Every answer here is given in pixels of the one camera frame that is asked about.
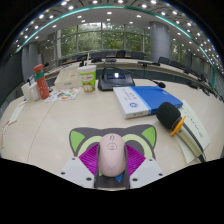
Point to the green printed paper cup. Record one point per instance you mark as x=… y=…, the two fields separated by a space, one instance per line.
x=88 y=80

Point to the black handheld microphone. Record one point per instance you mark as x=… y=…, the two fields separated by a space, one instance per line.
x=168 y=115

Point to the white printed paper sheet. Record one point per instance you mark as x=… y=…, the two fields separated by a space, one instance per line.
x=199 y=128

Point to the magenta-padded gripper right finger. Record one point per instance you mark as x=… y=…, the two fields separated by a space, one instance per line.
x=148 y=171

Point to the cat face mouse pad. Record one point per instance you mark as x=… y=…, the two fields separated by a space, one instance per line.
x=133 y=133

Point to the tall white cup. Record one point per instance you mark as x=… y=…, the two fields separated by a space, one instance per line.
x=26 y=93

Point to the white paper booklet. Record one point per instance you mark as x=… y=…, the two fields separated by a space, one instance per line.
x=17 y=113

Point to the black conference microphone console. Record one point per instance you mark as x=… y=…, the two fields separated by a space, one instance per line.
x=115 y=81

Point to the red drink bottle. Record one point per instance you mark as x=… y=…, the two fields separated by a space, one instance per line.
x=41 y=83

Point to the blue and white book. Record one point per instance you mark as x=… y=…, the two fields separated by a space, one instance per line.
x=146 y=98

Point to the pink computer mouse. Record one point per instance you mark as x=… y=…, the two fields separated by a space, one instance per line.
x=112 y=155

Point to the colourful sticker sheet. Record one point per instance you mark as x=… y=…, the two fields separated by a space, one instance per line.
x=63 y=94

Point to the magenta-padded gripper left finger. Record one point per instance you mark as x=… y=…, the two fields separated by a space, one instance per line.
x=75 y=171

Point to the dark office chairs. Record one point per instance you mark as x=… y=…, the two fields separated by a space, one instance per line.
x=120 y=53

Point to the ceiling lights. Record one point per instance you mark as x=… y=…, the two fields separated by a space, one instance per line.
x=109 y=12

